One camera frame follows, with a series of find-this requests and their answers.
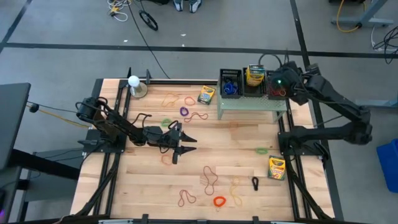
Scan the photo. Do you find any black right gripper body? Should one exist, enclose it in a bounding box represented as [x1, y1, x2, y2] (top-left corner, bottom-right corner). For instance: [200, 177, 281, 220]
[269, 61, 308, 105]

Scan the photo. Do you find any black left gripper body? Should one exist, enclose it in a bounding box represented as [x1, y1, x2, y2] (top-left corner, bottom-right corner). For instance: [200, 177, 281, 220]
[165, 122, 184, 166]

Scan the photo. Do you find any black slotted plastic basket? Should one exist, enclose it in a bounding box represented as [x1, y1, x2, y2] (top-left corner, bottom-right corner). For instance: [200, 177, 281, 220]
[266, 70, 290, 101]
[243, 67, 267, 98]
[220, 68, 244, 100]

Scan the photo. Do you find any blue coil wristband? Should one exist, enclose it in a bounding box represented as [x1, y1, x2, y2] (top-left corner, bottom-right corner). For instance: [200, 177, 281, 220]
[223, 81, 239, 96]

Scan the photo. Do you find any grey desk leg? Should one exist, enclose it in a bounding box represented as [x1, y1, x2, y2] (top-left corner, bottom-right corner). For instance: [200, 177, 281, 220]
[354, 95, 398, 110]
[330, 0, 395, 29]

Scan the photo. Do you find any green perforated metal shelf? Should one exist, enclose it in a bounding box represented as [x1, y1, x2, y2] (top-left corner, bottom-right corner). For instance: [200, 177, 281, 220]
[216, 76, 288, 123]

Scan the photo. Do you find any white globe lamp wooden base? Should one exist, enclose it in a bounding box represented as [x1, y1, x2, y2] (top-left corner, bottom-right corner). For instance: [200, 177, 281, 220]
[127, 75, 149, 99]

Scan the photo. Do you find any black support beam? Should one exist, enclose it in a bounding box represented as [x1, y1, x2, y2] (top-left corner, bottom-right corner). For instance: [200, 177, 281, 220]
[9, 149, 81, 181]

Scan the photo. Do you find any blue plastic bin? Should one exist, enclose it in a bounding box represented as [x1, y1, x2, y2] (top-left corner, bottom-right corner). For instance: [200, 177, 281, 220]
[376, 138, 398, 194]

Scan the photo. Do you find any dark grey monitor panel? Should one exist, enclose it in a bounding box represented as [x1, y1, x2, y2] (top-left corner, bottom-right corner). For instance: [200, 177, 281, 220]
[0, 82, 31, 170]

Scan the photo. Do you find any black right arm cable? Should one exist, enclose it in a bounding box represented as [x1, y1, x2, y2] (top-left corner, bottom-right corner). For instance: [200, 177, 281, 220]
[257, 53, 289, 68]

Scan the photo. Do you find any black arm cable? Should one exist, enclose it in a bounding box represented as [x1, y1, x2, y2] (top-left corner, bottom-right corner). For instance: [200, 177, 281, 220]
[257, 53, 289, 68]
[132, 113, 180, 131]

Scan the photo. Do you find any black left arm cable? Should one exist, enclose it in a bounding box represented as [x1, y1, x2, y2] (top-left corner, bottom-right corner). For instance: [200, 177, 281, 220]
[132, 113, 180, 131]

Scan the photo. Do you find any yellow floor cable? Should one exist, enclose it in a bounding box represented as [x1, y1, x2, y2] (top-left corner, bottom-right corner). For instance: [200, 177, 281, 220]
[336, 0, 361, 33]

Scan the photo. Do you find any long black floor cable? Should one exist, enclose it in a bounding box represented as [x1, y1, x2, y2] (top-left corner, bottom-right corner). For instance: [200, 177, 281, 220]
[126, 0, 171, 80]

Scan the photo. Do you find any black cable bundle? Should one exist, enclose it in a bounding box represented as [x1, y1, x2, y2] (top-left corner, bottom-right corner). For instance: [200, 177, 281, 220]
[372, 24, 398, 56]

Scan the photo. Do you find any black coiled cable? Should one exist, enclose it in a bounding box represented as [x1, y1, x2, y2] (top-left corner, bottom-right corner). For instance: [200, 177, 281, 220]
[138, 9, 160, 32]

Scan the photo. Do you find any thin yellow cable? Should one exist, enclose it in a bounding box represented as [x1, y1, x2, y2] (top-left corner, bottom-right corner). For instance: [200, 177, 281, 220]
[26, 105, 91, 129]

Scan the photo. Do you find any white cable bundle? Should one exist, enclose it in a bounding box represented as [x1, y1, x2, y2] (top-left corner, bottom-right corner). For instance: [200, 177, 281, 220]
[107, 0, 133, 22]

